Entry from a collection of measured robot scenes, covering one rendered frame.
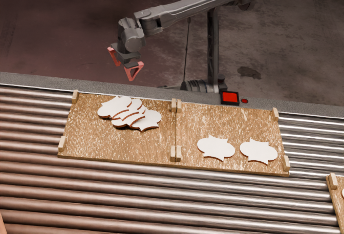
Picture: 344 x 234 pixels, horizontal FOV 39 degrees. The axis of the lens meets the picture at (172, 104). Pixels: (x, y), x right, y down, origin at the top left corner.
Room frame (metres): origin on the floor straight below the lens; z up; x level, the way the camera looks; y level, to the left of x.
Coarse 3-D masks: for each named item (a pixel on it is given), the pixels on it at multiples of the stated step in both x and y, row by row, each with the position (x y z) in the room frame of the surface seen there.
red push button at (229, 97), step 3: (225, 93) 1.64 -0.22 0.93; (228, 93) 1.64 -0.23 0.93; (231, 93) 1.65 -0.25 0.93; (234, 93) 1.65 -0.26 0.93; (225, 96) 1.62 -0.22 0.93; (228, 96) 1.62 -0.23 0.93; (231, 96) 1.62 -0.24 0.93; (234, 96) 1.63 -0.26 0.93; (225, 99) 1.60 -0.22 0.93; (228, 99) 1.60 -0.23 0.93; (231, 99) 1.60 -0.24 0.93; (234, 99) 1.61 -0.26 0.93
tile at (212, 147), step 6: (204, 138) 1.33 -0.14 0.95; (210, 138) 1.33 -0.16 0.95; (216, 138) 1.33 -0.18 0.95; (198, 144) 1.29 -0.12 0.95; (204, 144) 1.29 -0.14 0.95; (210, 144) 1.30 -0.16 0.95; (216, 144) 1.30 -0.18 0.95; (222, 144) 1.31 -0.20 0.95; (228, 144) 1.31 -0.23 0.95; (204, 150) 1.26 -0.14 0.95; (210, 150) 1.27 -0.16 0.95; (216, 150) 1.27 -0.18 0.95; (222, 150) 1.28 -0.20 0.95; (228, 150) 1.28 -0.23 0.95; (234, 150) 1.28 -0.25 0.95; (204, 156) 1.23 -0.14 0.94; (210, 156) 1.24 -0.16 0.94; (216, 156) 1.24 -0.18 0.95; (222, 156) 1.24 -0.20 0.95; (228, 156) 1.25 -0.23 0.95; (222, 162) 1.22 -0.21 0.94
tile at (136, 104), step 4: (132, 100) 1.45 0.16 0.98; (136, 100) 1.45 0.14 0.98; (140, 100) 1.44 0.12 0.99; (132, 104) 1.43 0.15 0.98; (136, 104) 1.42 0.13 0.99; (140, 104) 1.42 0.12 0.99; (128, 108) 1.40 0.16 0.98; (132, 108) 1.40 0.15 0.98; (136, 108) 1.40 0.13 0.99; (140, 108) 1.41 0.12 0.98; (124, 112) 1.38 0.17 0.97; (128, 112) 1.38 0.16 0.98; (132, 112) 1.37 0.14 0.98; (136, 112) 1.37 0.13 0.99; (116, 116) 1.36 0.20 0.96; (120, 116) 1.36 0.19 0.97; (124, 116) 1.36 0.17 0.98; (128, 116) 1.36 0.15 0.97
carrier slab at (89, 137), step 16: (80, 96) 1.48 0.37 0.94; (96, 96) 1.50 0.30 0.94; (112, 96) 1.51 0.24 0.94; (80, 112) 1.39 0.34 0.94; (96, 112) 1.40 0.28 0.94; (160, 112) 1.45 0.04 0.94; (80, 128) 1.30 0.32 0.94; (96, 128) 1.31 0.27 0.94; (112, 128) 1.33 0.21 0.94; (128, 128) 1.34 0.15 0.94; (160, 128) 1.36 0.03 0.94; (80, 144) 1.22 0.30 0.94; (96, 144) 1.23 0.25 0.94; (112, 144) 1.24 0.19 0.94; (128, 144) 1.25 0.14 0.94; (144, 144) 1.26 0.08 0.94; (160, 144) 1.27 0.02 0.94; (96, 160) 1.16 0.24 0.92; (112, 160) 1.17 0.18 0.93; (128, 160) 1.17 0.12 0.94; (144, 160) 1.18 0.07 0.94; (160, 160) 1.19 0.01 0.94
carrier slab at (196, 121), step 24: (192, 120) 1.43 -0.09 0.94; (216, 120) 1.45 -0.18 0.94; (240, 120) 1.47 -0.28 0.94; (264, 120) 1.49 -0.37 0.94; (192, 144) 1.30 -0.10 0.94; (240, 144) 1.33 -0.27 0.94; (192, 168) 1.19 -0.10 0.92; (216, 168) 1.19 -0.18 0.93; (240, 168) 1.21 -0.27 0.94; (264, 168) 1.22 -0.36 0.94
